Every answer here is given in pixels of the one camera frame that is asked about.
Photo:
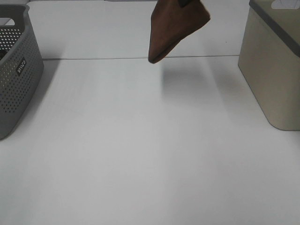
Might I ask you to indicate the beige plastic storage bin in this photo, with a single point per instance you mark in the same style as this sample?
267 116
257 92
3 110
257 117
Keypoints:
270 60

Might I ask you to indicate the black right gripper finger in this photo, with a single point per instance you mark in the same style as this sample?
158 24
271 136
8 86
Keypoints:
184 3

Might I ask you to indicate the brown towel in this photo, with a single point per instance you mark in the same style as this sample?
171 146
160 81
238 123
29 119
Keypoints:
170 23

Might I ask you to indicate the grey perforated plastic basket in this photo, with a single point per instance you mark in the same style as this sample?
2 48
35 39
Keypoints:
21 66

